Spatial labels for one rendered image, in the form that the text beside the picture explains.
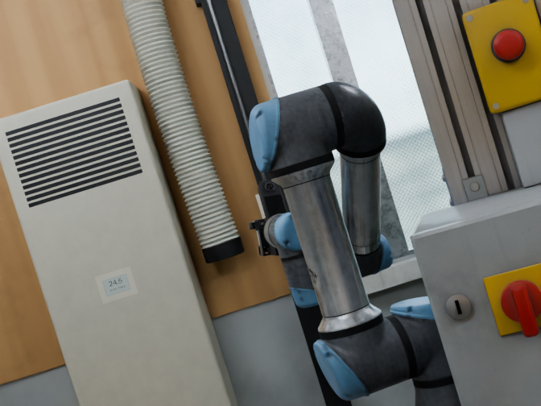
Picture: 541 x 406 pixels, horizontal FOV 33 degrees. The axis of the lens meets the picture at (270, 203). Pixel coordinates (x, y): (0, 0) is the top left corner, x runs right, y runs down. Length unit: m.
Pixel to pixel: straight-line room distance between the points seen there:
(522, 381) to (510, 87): 0.36
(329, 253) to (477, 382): 0.55
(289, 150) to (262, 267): 2.02
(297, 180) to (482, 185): 0.41
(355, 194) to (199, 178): 1.68
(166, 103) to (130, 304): 0.74
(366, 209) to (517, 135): 0.60
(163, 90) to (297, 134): 1.87
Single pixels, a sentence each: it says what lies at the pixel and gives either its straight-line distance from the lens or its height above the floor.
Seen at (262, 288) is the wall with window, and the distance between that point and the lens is 3.53.
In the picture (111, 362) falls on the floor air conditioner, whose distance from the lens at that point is 3.32.
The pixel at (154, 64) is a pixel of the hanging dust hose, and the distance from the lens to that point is 3.37.
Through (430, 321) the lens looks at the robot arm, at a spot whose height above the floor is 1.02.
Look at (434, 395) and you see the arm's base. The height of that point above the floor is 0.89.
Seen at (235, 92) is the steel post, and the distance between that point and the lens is 3.43.
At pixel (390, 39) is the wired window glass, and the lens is 3.66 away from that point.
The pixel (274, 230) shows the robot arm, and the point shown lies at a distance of 1.81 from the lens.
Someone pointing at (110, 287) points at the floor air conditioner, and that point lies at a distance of 3.27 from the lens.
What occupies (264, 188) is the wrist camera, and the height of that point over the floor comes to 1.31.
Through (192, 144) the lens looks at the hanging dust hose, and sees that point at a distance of 3.33.
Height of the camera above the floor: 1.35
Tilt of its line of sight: 2 degrees down
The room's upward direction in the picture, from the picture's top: 17 degrees counter-clockwise
